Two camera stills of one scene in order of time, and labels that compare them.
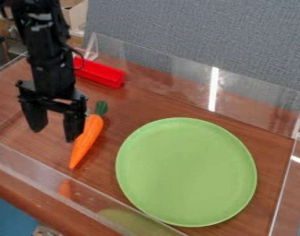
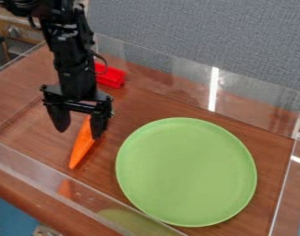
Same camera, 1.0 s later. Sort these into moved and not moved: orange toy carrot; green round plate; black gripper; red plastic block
Moved: black gripper
Not moved: orange toy carrot; green round plate; red plastic block
